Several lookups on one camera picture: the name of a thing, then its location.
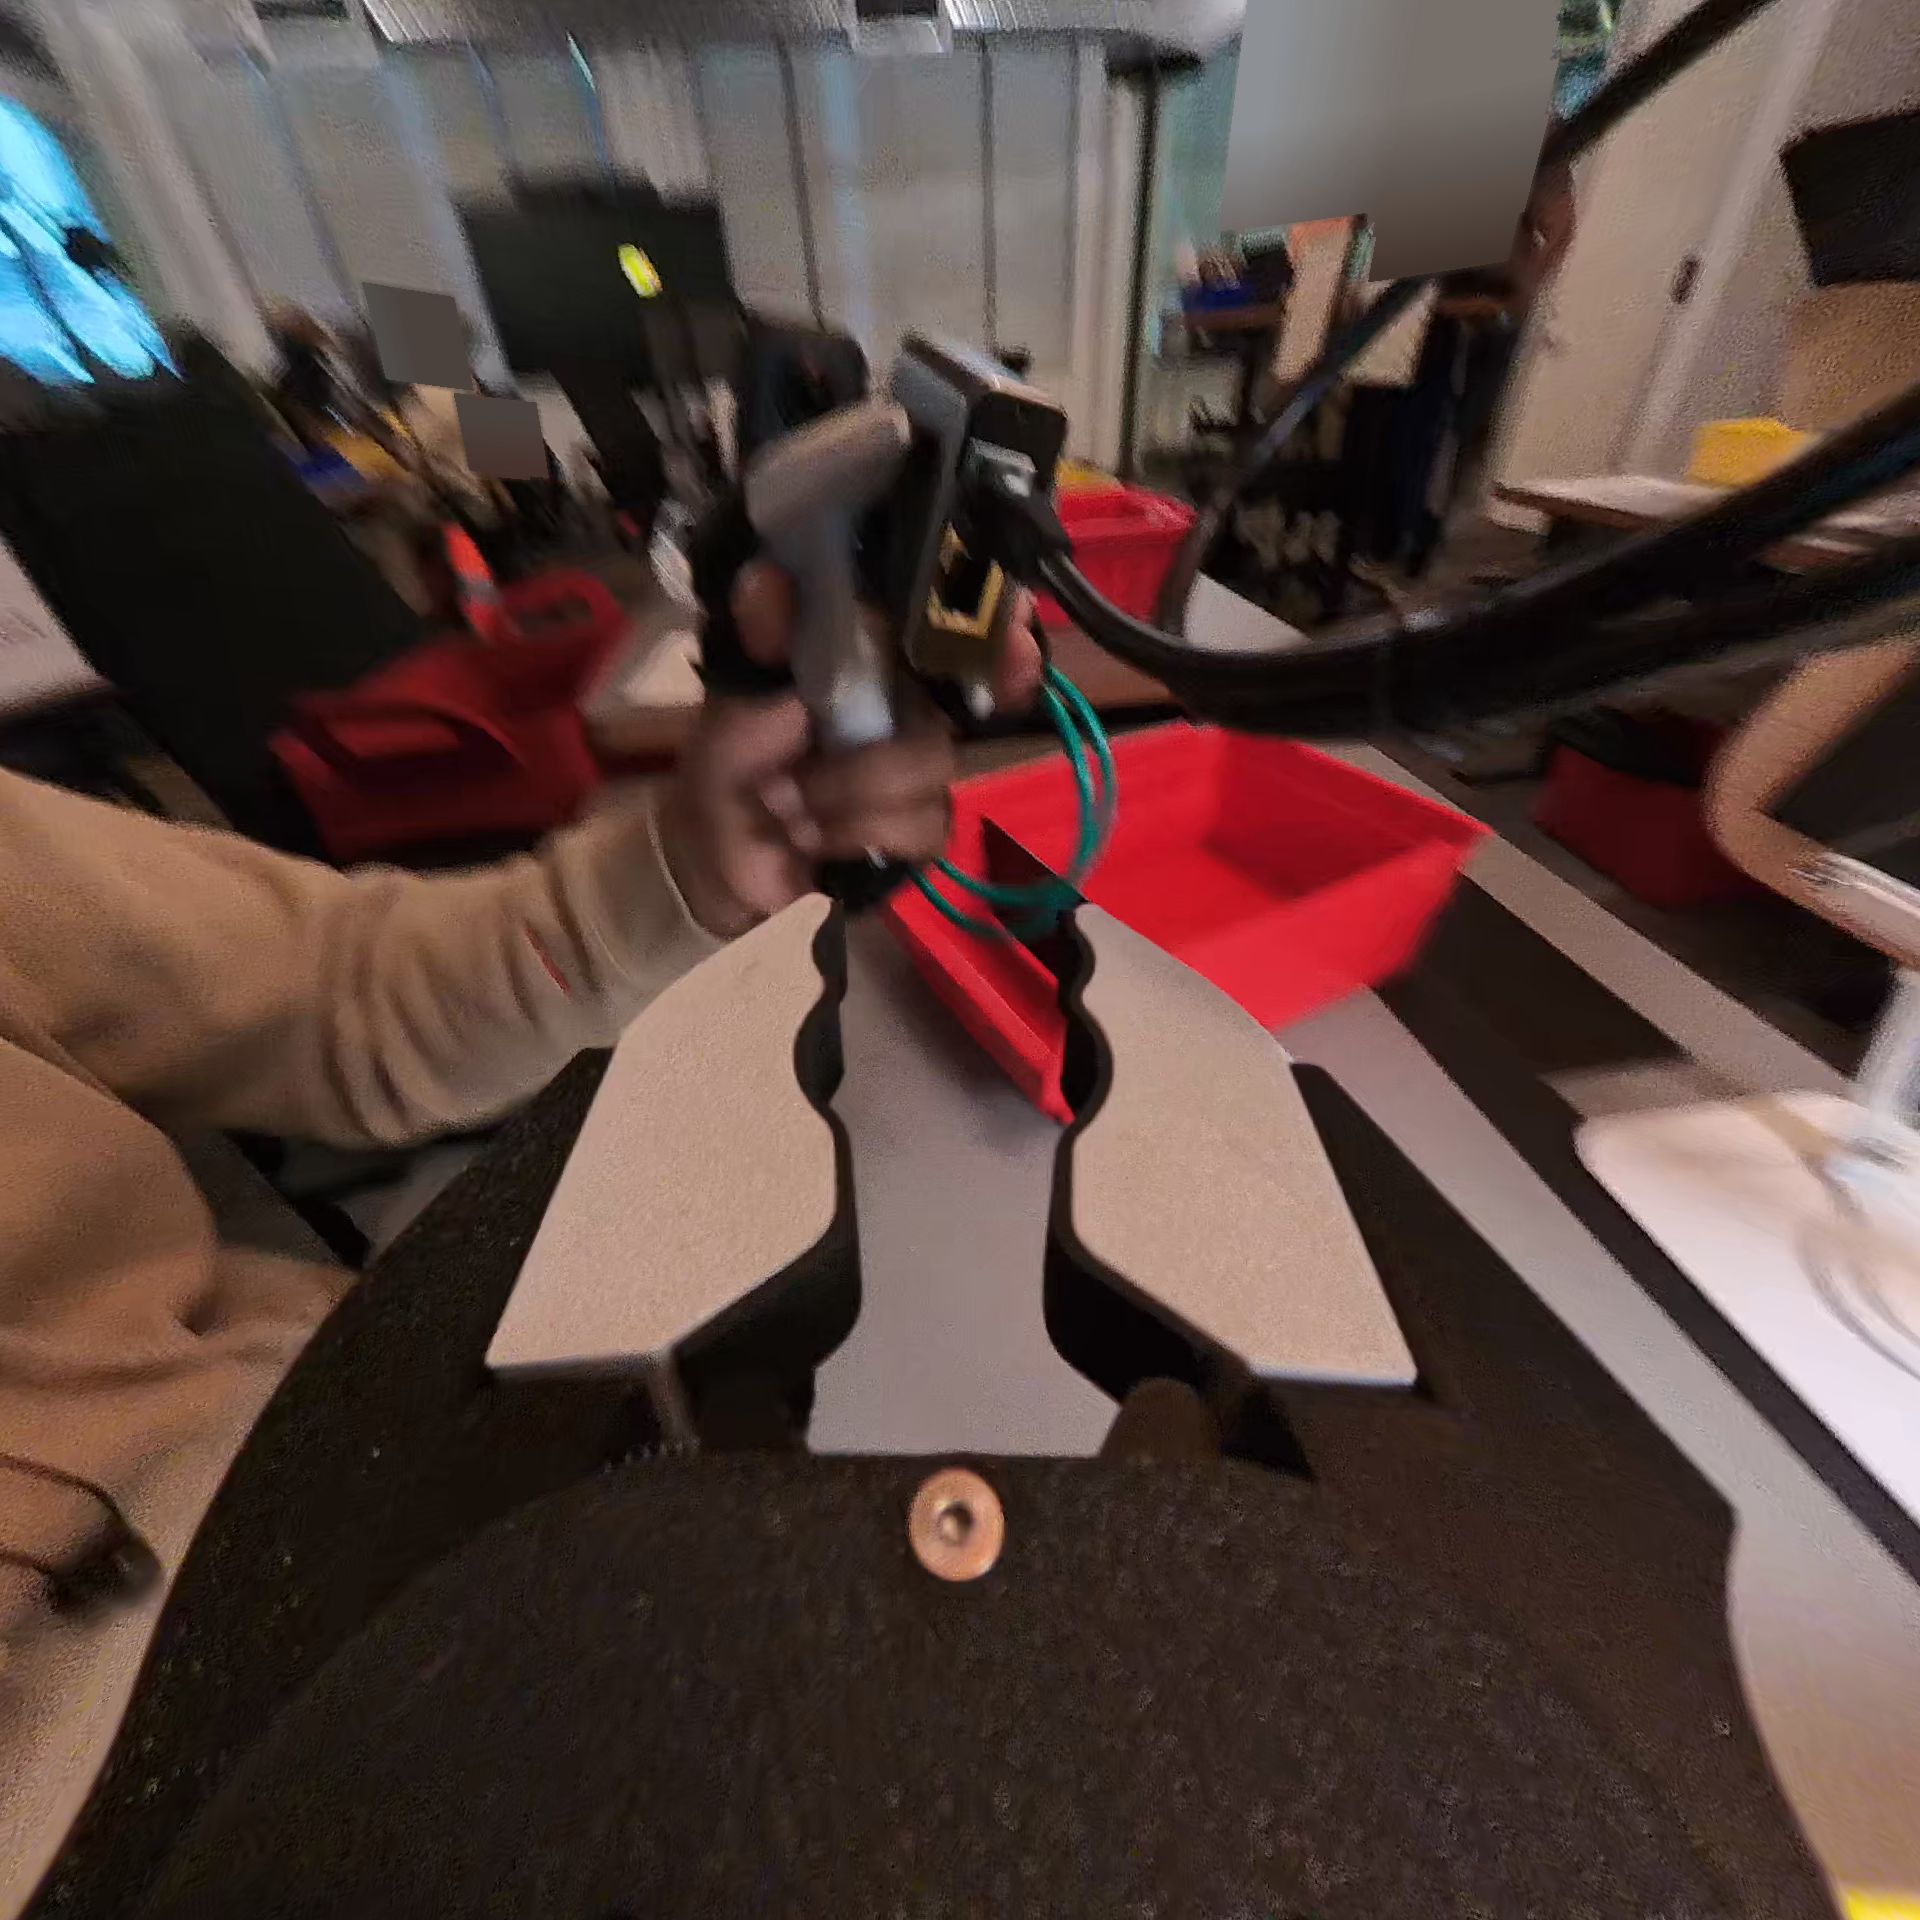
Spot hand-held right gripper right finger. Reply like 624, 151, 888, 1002
1044, 903, 1420, 1443

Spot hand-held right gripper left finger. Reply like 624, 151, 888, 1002
482, 896, 865, 1443

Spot black ethernet adapter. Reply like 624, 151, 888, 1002
901, 429, 1058, 713

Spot green ethernet cable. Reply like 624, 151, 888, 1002
908, 661, 1120, 939

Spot red plastic bin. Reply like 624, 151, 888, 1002
882, 721, 1490, 1125

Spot black ethernet cable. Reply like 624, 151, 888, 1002
961, 398, 1920, 737

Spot person's left forearm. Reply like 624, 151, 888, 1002
0, 767, 722, 1151

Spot person's left hand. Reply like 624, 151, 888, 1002
661, 563, 962, 939

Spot red plastic crate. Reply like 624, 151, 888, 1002
1050, 487, 1202, 633

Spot wooden book stand white base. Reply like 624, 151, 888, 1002
1575, 631, 1920, 1519

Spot person's beige hoodie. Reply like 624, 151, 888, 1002
0, 1037, 361, 1848

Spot brown work table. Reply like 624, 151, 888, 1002
1499, 472, 1920, 578

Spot white door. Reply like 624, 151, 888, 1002
1499, 89, 1802, 497

